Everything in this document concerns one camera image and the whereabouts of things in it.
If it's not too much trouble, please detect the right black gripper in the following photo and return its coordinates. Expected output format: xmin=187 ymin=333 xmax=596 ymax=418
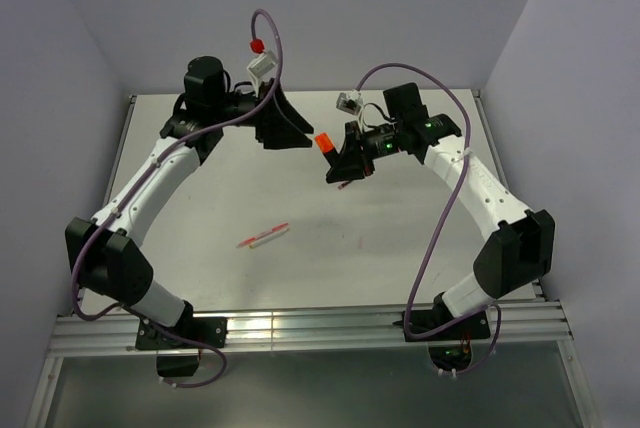
xmin=326 ymin=120 xmax=403 ymax=183

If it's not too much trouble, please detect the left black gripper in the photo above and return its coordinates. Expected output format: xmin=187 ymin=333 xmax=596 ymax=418
xmin=211 ymin=78 xmax=312 ymax=150

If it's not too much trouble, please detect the black orange highlighter pen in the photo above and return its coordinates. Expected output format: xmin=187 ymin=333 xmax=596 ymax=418
xmin=314 ymin=132 xmax=339 ymax=166

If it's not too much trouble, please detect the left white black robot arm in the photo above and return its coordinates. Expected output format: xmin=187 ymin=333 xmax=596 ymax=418
xmin=65 ymin=51 xmax=314 ymax=347

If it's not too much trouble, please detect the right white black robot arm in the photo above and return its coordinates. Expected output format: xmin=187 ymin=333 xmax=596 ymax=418
xmin=315 ymin=83 xmax=555 ymax=341

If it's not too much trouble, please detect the red pen with clear barrel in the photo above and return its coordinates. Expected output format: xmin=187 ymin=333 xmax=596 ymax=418
xmin=236 ymin=222 xmax=289 ymax=248

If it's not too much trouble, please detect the white pen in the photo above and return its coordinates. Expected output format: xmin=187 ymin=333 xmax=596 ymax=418
xmin=249 ymin=227 xmax=289 ymax=249

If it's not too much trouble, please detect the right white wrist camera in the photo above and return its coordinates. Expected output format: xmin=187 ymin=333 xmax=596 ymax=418
xmin=336 ymin=90 xmax=364 ymax=116

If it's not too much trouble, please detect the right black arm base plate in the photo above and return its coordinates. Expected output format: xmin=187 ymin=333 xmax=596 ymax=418
xmin=403 ymin=309 xmax=491 ymax=342

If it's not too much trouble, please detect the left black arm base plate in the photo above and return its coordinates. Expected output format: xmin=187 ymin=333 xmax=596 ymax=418
xmin=135 ymin=316 xmax=228 ymax=351

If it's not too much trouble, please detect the aluminium frame rail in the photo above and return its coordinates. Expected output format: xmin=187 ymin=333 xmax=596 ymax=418
xmin=46 ymin=300 xmax=572 ymax=358

